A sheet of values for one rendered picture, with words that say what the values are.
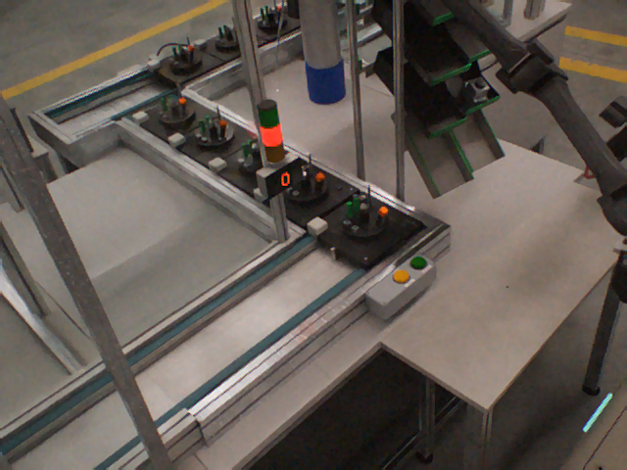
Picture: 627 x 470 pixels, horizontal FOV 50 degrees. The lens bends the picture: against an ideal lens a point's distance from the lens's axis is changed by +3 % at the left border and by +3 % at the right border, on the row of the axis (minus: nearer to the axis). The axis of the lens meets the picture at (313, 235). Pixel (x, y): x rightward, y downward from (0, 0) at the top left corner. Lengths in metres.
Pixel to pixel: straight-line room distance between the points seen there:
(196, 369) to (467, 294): 0.76
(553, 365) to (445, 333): 1.14
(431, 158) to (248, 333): 0.76
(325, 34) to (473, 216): 0.95
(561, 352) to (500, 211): 0.93
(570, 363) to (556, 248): 0.92
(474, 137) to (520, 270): 0.45
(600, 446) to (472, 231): 0.77
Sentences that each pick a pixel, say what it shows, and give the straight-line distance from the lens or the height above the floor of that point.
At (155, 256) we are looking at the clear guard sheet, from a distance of 1.64.
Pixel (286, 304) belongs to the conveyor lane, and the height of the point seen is 0.92.
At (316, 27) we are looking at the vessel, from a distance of 2.60.
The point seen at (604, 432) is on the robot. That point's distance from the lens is 2.37.
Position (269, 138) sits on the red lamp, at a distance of 1.65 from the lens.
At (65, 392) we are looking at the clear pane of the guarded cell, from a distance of 1.23.
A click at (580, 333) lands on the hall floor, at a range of 2.98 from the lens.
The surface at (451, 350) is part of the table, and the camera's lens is 1.73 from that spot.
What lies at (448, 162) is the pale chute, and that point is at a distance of 2.02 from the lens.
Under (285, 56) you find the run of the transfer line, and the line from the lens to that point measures 3.09.
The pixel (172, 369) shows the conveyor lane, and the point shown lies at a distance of 1.71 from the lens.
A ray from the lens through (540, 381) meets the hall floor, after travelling 2.79.
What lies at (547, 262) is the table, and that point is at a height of 0.86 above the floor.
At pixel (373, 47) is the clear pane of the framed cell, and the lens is 2.90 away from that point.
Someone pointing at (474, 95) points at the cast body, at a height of 1.24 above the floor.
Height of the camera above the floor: 2.19
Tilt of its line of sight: 40 degrees down
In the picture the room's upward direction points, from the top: 8 degrees counter-clockwise
